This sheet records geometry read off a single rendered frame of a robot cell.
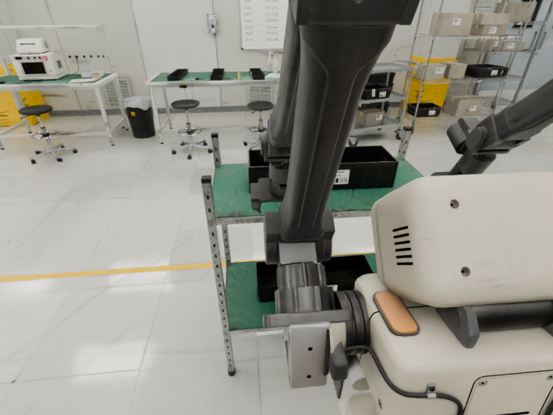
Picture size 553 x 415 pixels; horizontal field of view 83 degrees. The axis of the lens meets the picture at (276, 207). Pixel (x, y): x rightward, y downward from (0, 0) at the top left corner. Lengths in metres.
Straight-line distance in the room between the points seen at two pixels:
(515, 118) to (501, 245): 0.35
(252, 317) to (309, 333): 1.13
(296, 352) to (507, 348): 0.23
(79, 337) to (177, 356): 0.59
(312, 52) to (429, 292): 0.27
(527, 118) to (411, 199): 0.36
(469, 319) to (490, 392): 0.10
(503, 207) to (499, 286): 0.08
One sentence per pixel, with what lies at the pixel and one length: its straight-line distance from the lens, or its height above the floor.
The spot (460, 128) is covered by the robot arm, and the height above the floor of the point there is 1.32.
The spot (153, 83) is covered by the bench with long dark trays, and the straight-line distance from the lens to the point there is 4.40.
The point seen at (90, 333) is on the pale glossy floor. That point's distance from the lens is 2.19.
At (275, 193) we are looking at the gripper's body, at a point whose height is 1.20.
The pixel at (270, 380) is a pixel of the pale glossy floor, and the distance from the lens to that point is 1.77.
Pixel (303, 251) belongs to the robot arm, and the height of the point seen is 1.25.
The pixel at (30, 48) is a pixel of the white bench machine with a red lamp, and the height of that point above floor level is 1.16.
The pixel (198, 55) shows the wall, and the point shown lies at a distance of 5.85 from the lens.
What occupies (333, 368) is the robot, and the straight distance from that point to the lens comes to 0.42.
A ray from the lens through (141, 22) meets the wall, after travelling 5.97.
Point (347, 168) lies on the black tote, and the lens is 1.23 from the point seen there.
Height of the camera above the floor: 1.55
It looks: 32 degrees down
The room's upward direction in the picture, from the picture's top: straight up
